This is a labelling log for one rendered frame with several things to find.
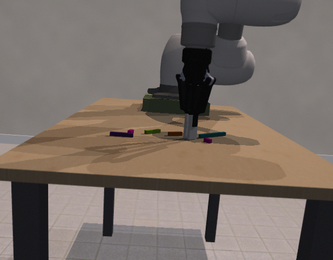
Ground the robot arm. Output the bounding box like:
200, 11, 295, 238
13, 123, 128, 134
147, 0, 302, 100

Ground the turquoise rod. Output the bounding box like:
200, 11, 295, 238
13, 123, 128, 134
199, 132, 226, 138

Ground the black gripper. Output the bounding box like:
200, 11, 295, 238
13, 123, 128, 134
176, 48, 216, 140

